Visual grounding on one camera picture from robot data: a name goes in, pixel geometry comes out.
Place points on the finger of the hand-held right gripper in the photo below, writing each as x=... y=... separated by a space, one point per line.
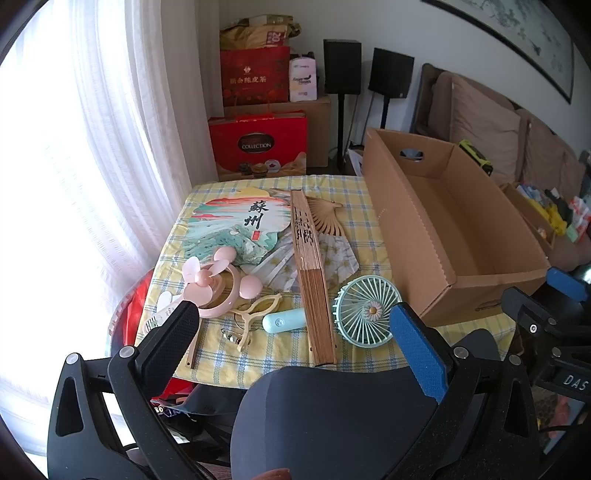
x=565 y=282
x=521 y=302

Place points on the teal handheld electric fan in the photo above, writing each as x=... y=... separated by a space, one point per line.
x=364 y=309

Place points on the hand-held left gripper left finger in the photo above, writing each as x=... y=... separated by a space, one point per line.
x=171 y=341

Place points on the brown carton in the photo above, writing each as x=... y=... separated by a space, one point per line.
x=318 y=134

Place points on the white pink tissue pack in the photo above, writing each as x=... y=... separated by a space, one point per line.
x=303 y=78

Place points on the yellow black tool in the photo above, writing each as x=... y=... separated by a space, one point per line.
x=475 y=157

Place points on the wooden folding fan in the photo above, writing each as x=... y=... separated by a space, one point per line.
x=311 y=277

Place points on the beige cushion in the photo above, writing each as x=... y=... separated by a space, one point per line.
x=485 y=129

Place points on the bright red gift box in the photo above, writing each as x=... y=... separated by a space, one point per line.
x=231 y=138

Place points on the cardboard box of sundries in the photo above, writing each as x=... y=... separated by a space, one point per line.
x=519 y=201

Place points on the person's dark trouser leg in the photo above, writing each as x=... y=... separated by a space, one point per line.
x=323 y=415

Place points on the red plastic bag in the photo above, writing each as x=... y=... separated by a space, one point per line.
x=134 y=314

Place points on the white curtain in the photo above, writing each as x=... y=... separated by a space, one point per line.
x=92 y=138

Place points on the gold bag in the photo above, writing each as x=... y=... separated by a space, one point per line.
x=249 y=32

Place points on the black speaker stand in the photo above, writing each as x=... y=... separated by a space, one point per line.
x=341 y=134
x=384 y=113

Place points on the white floral folding fan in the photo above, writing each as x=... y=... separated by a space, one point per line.
x=337 y=258

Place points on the round painted paddle fan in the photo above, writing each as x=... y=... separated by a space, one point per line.
x=231 y=217

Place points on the dark red gift bag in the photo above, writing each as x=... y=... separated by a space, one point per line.
x=254 y=78

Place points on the framed painting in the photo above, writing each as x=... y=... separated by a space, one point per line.
x=508 y=23

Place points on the white paper bag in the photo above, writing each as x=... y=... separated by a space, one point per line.
x=356 y=161

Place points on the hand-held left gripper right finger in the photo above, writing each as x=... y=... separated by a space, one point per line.
x=418 y=350

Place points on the brown cushion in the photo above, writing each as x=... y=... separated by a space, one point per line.
x=545 y=147

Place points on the pink handheld electric fan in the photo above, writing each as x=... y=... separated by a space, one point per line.
x=203 y=279

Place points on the yellow blue checked tablecloth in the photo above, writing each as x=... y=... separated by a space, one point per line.
x=277 y=350

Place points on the cream plastic holder with bells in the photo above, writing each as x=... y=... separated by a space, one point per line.
x=251 y=318

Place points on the brown sofa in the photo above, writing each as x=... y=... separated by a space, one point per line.
x=427 y=106

